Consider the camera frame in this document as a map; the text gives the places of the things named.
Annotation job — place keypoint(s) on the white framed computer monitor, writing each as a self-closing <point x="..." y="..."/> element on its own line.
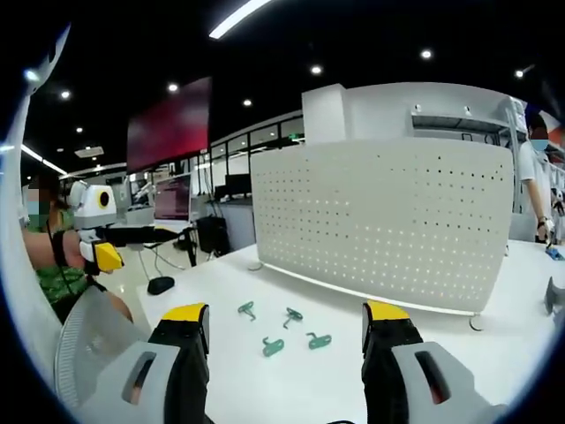
<point x="173" y="199"/>

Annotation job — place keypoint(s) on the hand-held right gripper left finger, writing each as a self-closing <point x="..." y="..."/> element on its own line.
<point x="176" y="366"/>

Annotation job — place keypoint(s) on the black computer mouse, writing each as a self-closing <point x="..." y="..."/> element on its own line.
<point x="160" y="285"/>

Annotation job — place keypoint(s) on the small blue object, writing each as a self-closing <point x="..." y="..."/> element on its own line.
<point x="553" y="254"/>

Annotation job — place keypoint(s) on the green hook assembly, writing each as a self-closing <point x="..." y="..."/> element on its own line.
<point x="293" y="315"/>
<point x="273" y="348"/>
<point x="320" y="340"/>
<point x="245" y="308"/>

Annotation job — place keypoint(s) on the large red wall screen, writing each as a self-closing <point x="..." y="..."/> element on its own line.
<point x="170" y="126"/>

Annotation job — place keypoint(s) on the white mesh chair back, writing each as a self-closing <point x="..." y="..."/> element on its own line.
<point x="92" y="329"/>

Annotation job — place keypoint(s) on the long ceiling strip light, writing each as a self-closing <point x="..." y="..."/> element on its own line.
<point x="238" y="17"/>

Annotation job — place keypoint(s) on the white curved frame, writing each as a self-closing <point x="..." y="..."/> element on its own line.
<point x="13" y="274"/>

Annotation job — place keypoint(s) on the grey metal object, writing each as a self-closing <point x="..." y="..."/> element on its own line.
<point x="554" y="297"/>

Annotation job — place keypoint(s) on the person in green shirt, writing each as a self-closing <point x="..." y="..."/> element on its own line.
<point x="62" y="282"/>

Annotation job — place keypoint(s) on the group of round ceiling spotlights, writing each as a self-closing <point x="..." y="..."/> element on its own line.
<point x="426" y="54"/>

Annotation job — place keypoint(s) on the white perforated mounting plate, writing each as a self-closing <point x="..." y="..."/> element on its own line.
<point x="379" y="221"/>

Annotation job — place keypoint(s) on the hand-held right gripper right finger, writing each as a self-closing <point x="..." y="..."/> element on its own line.
<point x="388" y="366"/>

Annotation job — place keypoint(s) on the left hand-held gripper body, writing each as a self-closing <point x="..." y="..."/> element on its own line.
<point x="90" y="207"/>

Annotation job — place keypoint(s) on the black computer case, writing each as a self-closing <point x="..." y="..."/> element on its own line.
<point x="213" y="236"/>

